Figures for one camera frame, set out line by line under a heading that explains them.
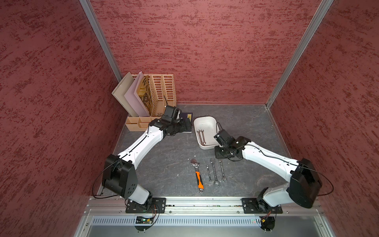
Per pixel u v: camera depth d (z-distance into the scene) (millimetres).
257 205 667
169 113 646
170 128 642
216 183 811
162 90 1161
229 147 611
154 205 736
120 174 422
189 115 1129
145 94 1001
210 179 830
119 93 884
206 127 1032
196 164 874
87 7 709
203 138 999
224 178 830
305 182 419
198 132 1033
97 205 758
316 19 752
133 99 898
